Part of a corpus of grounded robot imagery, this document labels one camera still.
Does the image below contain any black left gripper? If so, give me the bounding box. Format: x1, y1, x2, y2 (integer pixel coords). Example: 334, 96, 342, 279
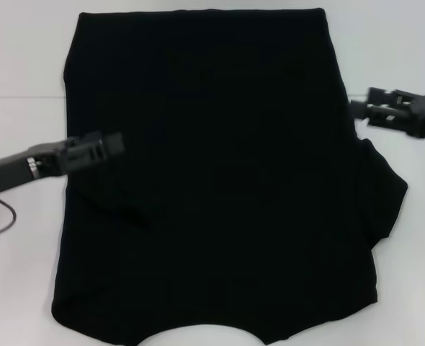
0, 132, 128, 199

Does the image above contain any black shirt with FREE print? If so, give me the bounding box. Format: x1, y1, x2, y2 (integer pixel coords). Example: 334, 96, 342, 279
50, 7, 410, 346

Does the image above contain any left gripper cable with connector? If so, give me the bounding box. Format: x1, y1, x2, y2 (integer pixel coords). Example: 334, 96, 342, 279
0, 156, 41, 241

